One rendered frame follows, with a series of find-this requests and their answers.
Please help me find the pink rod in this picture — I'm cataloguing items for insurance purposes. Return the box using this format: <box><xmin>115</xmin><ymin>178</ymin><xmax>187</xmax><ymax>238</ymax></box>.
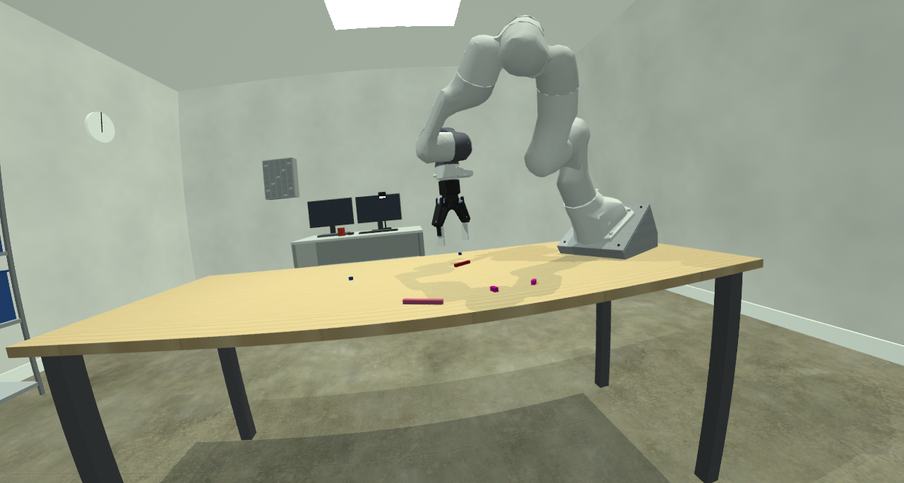
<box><xmin>403</xmin><ymin>299</ymin><xmax>444</xmax><ymax>305</ymax></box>

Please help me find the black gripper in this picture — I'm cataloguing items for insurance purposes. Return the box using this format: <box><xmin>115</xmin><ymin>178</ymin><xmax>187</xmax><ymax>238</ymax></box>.
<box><xmin>432</xmin><ymin>179</ymin><xmax>470</xmax><ymax>246</ymax></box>

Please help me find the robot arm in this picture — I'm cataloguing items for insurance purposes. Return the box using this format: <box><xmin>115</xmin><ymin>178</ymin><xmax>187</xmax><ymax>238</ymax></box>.
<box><xmin>416</xmin><ymin>15</ymin><xmax>635</xmax><ymax>245</ymax></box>

